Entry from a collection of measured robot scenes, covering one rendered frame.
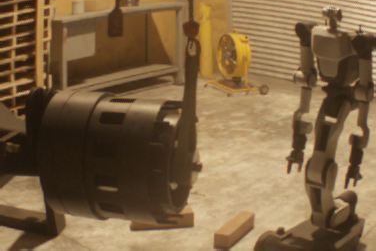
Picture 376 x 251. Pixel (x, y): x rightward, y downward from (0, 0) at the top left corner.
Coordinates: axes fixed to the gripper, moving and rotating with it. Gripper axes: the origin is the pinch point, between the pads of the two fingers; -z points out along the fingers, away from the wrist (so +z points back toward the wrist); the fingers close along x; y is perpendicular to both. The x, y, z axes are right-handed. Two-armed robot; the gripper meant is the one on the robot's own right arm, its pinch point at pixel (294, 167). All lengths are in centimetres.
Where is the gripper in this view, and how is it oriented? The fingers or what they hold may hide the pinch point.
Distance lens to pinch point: 350.2
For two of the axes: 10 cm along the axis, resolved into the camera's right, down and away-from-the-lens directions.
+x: -7.3, -0.2, -6.8
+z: 1.4, -9.8, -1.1
